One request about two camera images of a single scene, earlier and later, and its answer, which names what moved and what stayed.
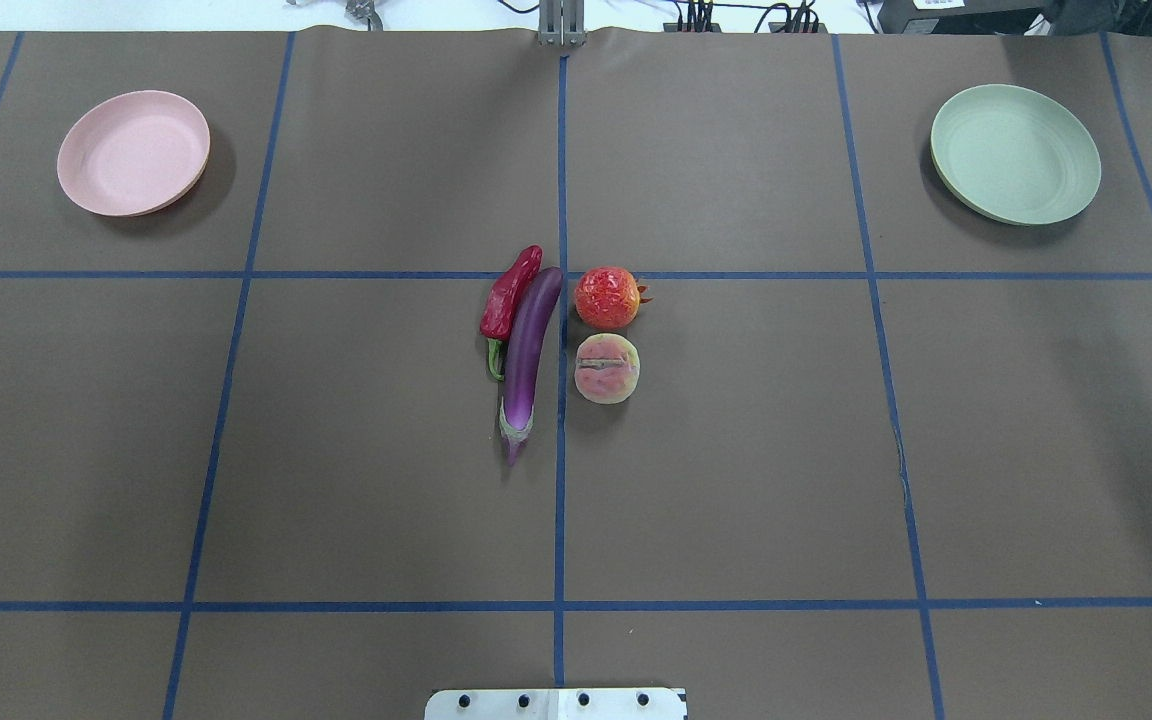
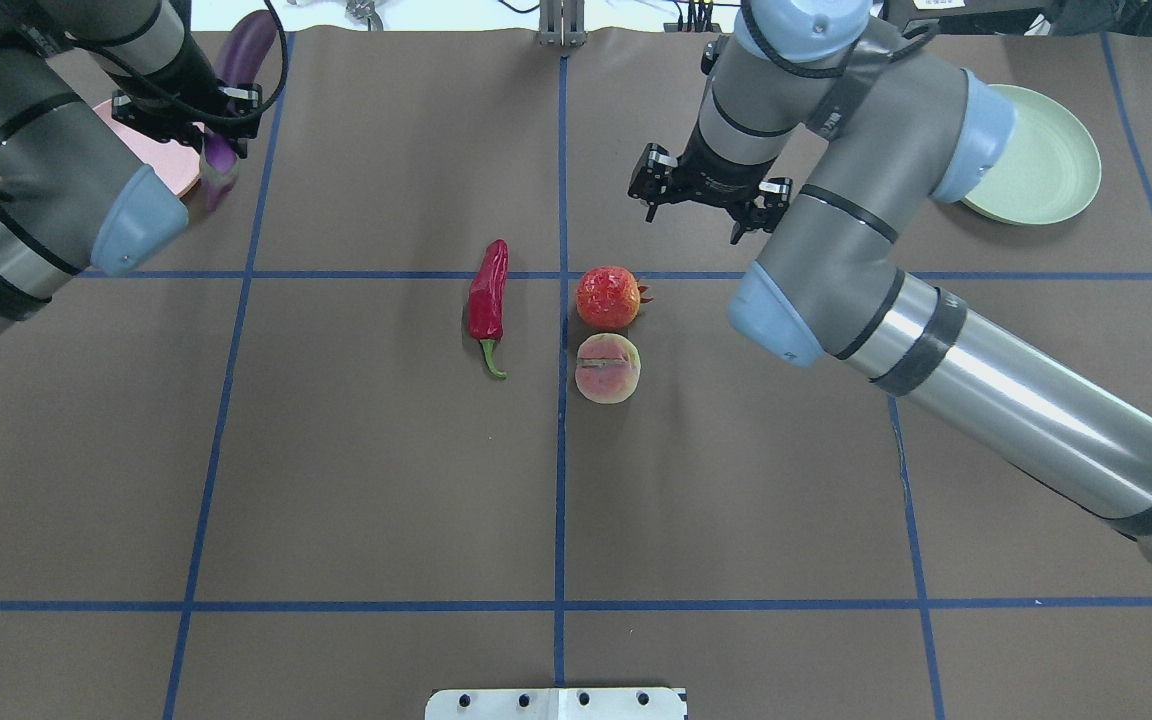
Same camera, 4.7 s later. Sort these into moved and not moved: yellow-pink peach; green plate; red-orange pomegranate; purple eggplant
Moved: purple eggplant
Not moved: red-orange pomegranate; green plate; yellow-pink peach
